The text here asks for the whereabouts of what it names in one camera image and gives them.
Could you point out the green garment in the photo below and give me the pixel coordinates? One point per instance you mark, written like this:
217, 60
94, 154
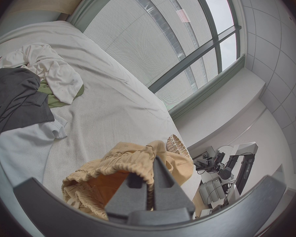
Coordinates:
54, 100

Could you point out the tan shorts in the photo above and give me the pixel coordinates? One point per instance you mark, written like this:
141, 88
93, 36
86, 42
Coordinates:
108, 162

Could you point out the black garment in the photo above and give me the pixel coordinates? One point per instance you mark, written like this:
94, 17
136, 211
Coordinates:
14, 102

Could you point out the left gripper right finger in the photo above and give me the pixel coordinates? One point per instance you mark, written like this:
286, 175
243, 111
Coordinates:
170, 196

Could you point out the white garment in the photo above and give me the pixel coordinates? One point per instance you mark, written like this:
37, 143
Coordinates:
56, 70

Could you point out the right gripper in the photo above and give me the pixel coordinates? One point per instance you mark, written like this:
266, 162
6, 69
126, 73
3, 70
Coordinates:
204, 164

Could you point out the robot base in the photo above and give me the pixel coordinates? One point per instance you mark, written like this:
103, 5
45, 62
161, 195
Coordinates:
212, 191

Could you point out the round woven basket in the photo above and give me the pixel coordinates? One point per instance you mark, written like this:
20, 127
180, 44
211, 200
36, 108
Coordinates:
177, 146

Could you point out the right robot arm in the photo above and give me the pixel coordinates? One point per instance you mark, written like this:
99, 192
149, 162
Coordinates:
245, 154

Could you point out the window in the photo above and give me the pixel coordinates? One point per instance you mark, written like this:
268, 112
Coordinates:
150, 33

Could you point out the bed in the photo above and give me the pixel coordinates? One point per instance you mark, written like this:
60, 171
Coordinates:
113, 95

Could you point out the grey-green curtain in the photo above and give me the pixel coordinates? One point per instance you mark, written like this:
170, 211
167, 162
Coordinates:
88, 6

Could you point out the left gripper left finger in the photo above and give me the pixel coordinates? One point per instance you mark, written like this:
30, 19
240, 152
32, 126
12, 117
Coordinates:
123, 199

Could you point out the pale blue garment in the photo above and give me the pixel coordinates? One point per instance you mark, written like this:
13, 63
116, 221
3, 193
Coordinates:
22, 144

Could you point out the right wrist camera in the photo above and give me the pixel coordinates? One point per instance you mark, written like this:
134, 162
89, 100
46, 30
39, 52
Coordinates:
206, 155

